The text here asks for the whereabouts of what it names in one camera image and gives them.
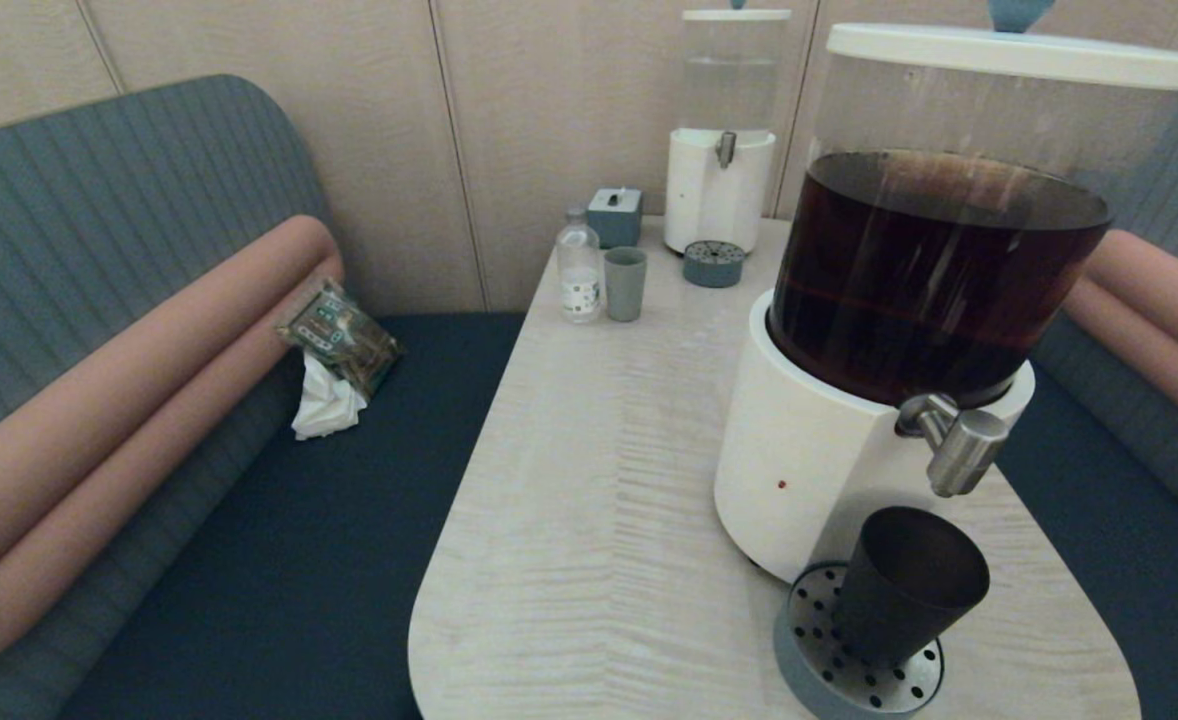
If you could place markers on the large dark tea dispenser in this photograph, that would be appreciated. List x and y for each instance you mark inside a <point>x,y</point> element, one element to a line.
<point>819,450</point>

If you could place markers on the large silver dispenser tap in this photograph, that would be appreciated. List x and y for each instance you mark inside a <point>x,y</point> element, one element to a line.
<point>964,450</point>

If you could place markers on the black plastic cup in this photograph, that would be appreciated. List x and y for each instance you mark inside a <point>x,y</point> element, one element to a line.
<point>907,590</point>

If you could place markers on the grey plastic cup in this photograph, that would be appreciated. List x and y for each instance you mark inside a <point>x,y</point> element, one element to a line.
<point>626,288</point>

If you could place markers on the clear plastic bottle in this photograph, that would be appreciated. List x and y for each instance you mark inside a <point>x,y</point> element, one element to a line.
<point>579,270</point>

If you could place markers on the grey tissue box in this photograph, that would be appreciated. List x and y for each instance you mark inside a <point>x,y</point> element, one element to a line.
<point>614,222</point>

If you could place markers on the small grey drip tray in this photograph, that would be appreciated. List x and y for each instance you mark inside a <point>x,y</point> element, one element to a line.
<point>714,268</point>

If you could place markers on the small clear water dispenser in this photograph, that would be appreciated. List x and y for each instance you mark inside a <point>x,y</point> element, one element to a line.
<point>714,200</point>

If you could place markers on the green snack packet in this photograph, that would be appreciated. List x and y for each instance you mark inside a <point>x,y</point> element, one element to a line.
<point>344,338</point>

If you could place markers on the small silver dispenser tap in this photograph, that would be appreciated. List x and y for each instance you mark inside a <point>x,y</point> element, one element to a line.
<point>725,148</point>

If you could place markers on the white crumpled tissue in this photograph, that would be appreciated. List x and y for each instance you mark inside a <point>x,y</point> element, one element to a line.
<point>327,405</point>

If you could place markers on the large grey perforated drip tray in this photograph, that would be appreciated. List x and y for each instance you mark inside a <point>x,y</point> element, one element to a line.
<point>811,668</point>

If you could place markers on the pink bolster cushion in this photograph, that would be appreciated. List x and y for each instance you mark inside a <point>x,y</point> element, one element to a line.
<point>99,520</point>
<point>149,340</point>
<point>1149,360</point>
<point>1169,290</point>

